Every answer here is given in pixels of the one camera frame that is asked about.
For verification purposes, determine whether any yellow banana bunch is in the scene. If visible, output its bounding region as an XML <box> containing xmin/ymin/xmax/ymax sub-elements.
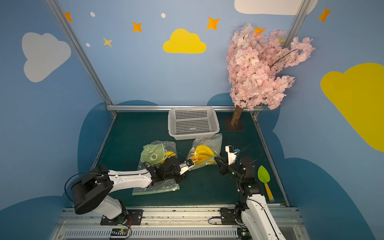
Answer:
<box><xmin>164</xmin><ymin>151</ymin><xmax>177</xmax><ymax>160</ymax></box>
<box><xmin>191</xmin><ymin>145</ymin><xmax>216</xmax><ymax>167</ymax></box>

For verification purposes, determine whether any clear zip-top bag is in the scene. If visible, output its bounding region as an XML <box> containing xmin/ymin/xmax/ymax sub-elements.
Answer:
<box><xmin>187</xmin><ymin>134</ymin><xmax>223</xmax><ymax>170</ymax></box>

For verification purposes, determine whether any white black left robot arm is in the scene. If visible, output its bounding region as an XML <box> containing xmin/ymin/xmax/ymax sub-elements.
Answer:
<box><xmin>71</xmin><ymin>156</ymin><xmax>195</xmax><ymax>225</ymax></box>

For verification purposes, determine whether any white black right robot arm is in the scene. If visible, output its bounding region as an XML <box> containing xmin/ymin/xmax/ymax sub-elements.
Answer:
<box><xmin>215</xmin><ymin>157</ymin><xmax>285</xmax><ymax>240</ymax></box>

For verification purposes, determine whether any green printed zip-top bag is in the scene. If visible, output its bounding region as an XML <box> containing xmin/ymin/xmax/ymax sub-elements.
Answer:
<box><xmin>132</xmin><ymin>141</ymin><xmax>180</xmax><ymax>196</ymax></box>

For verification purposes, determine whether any white perforated plastic basket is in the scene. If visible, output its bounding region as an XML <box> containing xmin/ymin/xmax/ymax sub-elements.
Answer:
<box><xmin>168</xmin><ymin>106</ymin><xmax>220</xmax><ymax>141</ymax></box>

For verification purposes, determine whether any right circuit board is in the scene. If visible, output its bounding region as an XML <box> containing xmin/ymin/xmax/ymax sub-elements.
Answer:
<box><xmin>237</xmin><ymin>228</ymin><xmax>252</xmax><ymax>240</ymax></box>

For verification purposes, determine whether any circuit board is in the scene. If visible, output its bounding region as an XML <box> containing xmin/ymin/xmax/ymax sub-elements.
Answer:
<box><xmin>237</xmin><ymin>228</ymin><xmax>252</xmax><ymax>240</ymax></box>
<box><xmin>109</xmin><ymin>228</ymin><xmax>130</xmax><ymax>240</ymax></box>

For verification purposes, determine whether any left circuit board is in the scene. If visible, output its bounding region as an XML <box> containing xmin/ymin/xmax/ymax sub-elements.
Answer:
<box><xmin>109</xmin><ymin>228</ymin><xmax>130</xmax><ymax>240</ymax></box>

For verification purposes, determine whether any artificial pink blossom tree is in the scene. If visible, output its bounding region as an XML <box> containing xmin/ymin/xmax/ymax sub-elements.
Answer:
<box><xmin>226</xmin><ymin>23</ymin><xmax>315</xmax><ymax>126</ymax></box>

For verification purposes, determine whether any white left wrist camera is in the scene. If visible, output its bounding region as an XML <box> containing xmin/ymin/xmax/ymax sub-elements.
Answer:
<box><xmin>179</xmin><ymin>159</ymin><xmax>195</xmax><ymax>175</ymax></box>

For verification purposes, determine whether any green toy shovel yellow handle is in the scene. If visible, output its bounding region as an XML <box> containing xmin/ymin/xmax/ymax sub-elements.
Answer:
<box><xmin>257</xmin><ymin>166</ymin><xmax>275</xmax><ymax>203</ymax></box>

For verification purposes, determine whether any dark square tree base plate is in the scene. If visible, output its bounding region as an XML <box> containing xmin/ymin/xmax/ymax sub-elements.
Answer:
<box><xmin>225</xmin><ymin>118</ymin><xmax>245</xmax><ymax>132</ymax></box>

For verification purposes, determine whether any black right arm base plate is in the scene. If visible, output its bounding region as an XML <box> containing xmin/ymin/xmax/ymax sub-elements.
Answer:
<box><xmin>219</xmin><ymin>207</ymin><xmax>244</xmax><ymax>225</ymax></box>

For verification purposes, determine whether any aluminium right frame rail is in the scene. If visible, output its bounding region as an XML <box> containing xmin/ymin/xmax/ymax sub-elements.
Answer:
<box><xmin>251</xmin><ymin>111</ymin><xmax>291</xmax><ymax>207</ymax></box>

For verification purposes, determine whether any aluminium frame rail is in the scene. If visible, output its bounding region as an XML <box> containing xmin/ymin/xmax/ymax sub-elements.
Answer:
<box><xmin>251</xmin><ymin>111</ymin><xmax>291</xmax><ymax>207</ymax></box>
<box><xmin>106</xmin><ymin>104</ymin><xmax>265</xmax><ymax>113</ymax></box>

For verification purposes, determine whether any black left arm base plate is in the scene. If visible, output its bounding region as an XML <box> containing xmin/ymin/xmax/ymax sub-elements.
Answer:
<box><xmin>100</xmin><ymin>209</ymin><xmax>144</xmax><ymax>227</ymax></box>

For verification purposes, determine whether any aluminium front rail bed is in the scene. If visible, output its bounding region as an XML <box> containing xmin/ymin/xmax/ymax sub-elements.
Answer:
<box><xmin>49</xmin><ymin>204</ymin><xmax>310</xmax><ymax>240</ymax></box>

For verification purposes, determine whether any aluminium back frame rail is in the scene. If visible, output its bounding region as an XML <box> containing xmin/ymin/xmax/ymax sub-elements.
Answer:
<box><xmin>106</xmin><ymin>104</ymin><xmax>265</xmax><ymax>113</ymax></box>

